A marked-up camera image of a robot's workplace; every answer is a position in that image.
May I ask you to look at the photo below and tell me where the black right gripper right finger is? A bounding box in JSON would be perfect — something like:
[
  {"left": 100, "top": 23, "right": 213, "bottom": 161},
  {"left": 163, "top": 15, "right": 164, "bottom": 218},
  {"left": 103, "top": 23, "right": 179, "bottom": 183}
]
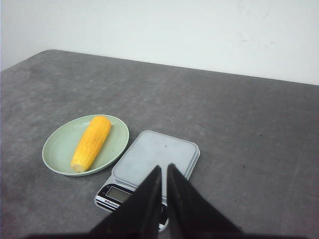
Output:
[{"left": 167, "top": 164, "right": 243, "bottom": 239}]

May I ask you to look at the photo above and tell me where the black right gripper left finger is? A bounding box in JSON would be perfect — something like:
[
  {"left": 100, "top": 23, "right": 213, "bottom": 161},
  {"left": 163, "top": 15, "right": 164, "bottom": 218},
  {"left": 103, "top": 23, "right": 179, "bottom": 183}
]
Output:
[{"left": 89, "top": 166, "right": 162, "bottom": 239}]

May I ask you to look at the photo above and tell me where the yellow corn cob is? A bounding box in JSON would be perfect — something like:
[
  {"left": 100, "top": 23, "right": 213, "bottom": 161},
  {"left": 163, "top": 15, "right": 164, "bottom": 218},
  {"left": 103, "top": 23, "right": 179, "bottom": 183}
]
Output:
[{"left": 70, "top": 116, "right": 112, "bottom": 173}]

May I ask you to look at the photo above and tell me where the silver digital kitchen scale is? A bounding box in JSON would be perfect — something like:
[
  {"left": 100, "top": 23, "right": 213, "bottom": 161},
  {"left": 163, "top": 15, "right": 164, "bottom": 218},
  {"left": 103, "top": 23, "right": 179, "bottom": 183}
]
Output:
[{"left": 94, "top": 130, "right": 200, "bottom": 232}]

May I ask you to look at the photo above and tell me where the green shallow plate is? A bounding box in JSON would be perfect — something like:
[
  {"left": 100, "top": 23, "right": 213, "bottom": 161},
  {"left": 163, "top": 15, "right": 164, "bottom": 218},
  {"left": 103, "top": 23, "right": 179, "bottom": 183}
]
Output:
[{"left": 42, "top": 115, "right": 130, "bottom": 177}]

